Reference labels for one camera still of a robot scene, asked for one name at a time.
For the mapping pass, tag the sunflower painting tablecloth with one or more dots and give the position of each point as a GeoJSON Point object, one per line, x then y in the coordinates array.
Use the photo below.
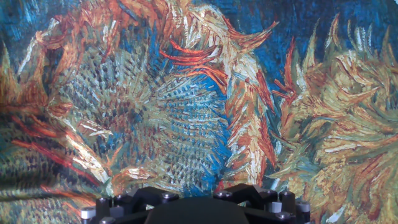
{"type": "Point", "coordinates": [199, 93]}

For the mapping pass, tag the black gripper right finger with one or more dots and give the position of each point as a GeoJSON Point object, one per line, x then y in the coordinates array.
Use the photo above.
{"type": "Point", "coordinates": [267, 202]}

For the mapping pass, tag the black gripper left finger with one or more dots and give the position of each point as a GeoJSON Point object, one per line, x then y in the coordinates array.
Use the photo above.
{"type": "Point", "coordinates": [124, 205]}

